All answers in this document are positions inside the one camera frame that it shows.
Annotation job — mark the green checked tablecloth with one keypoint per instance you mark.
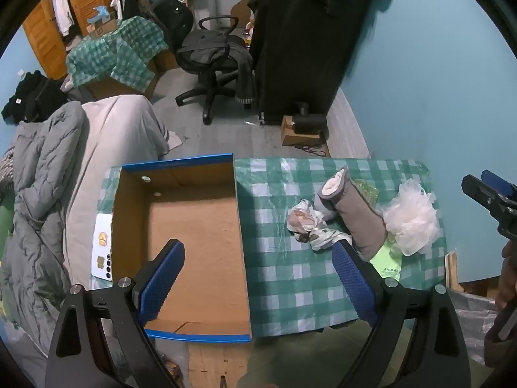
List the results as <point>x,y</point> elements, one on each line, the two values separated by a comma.
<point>291,283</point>

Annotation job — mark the orange wooden door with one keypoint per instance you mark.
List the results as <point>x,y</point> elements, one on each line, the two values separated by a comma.
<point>42,32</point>

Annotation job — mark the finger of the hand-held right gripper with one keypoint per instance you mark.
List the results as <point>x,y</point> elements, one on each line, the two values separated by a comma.
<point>480,194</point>
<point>496,182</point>

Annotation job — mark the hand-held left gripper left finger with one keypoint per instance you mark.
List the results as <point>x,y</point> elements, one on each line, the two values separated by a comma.
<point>161,287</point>

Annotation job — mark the blue-rimmed cardboard box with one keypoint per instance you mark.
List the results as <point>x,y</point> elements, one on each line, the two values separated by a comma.
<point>194,242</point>

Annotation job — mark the white mesh bath pouf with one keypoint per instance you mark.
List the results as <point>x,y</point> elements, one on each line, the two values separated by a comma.
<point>412,218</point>

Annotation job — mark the person's right hand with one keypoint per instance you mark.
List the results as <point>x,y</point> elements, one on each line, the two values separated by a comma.
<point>509,266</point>

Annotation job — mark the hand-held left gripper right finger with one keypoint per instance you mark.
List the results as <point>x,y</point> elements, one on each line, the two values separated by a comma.
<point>355,287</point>

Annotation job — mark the grey plush sock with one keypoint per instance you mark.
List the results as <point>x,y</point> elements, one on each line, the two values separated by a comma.
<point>355,214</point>

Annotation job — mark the black jacket on chair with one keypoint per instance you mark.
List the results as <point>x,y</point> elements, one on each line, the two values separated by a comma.
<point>214,52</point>

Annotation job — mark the green checked cloth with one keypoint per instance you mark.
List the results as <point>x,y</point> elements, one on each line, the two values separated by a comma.
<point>113,52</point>

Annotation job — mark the beige bed sheet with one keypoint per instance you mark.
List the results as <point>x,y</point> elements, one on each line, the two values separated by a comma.
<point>117,129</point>

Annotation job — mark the green sparkly sponge cloth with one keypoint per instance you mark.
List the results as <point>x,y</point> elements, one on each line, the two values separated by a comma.
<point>367,190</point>

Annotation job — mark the black clothes heap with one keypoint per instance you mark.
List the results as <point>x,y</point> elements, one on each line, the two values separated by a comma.
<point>32,93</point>

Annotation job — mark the small cardboard box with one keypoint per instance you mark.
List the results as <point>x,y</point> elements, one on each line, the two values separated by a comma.
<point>289,133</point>

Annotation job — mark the large cardboard box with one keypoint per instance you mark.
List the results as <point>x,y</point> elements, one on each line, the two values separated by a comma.
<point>121,87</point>

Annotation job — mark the black office chair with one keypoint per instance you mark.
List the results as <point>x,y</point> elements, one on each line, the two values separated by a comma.
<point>214,89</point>

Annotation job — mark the black hard-shell backpack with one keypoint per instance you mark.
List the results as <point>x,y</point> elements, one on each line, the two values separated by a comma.
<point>173,20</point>

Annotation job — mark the patterned cloth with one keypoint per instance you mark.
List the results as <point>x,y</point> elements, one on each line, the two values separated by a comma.
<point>303,218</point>

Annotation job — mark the grey plastic sheet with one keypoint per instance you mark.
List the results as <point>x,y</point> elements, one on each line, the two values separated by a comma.
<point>472,323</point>

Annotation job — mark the light green cloth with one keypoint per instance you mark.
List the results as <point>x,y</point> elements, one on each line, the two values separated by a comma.
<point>385,264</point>

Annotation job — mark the grey quilt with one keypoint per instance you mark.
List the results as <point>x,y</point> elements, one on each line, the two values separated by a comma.
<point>36,194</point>

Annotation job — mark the white hanging shirt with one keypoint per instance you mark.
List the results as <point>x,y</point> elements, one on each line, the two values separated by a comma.
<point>62,8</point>

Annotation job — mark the tall black cabinet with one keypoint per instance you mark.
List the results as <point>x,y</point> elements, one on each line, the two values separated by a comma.
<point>299,56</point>

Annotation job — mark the open cardboard box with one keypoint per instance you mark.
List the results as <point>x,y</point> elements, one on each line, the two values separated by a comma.
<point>101,26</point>

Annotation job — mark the wooden board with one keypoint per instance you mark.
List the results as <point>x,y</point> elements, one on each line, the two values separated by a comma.
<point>453,270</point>

